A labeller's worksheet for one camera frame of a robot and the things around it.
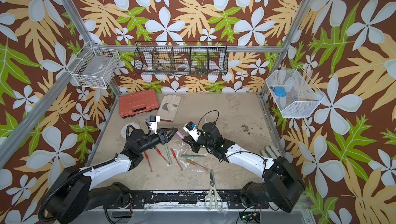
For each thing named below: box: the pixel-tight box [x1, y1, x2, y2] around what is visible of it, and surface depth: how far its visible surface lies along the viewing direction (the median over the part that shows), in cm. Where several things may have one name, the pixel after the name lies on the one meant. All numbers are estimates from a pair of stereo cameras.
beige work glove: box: [156, 94, 181, 123], surface depth 113 cm
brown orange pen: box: [185, 157, 209, 171], surface depth 88 cm
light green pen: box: [164, 144, 173, 166], surface depth 90 cm
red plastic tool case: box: [119, 88, 160, 119], surface depth 110 cm
